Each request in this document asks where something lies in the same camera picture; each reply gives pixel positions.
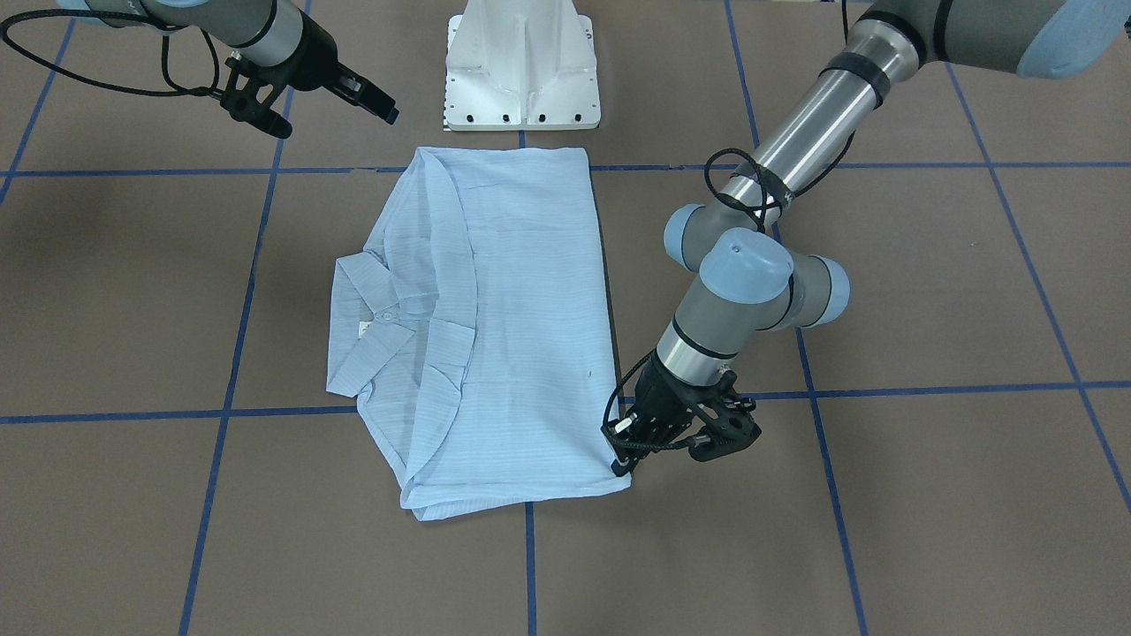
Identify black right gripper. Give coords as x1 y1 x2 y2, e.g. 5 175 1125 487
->
265 16 399 124

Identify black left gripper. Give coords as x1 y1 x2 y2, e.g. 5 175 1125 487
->
604 352 734 476

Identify light blue button shirt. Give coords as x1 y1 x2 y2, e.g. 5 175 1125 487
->
326 148 631 522

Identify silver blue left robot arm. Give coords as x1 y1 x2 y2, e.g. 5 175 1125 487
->
601 1 1128 478

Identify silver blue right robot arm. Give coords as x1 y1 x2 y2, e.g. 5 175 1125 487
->
59 1 399 140

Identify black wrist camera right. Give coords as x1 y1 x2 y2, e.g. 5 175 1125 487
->
221 51 293 140

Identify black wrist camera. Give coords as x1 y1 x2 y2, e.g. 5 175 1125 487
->
689 395 763 462
221 51 293 140

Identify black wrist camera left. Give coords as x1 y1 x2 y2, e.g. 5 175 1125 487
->
689 395 763 462

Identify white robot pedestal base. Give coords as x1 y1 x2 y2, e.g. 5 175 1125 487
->
442 1 602 132

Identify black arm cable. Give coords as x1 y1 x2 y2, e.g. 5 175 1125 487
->
0 7 231 98

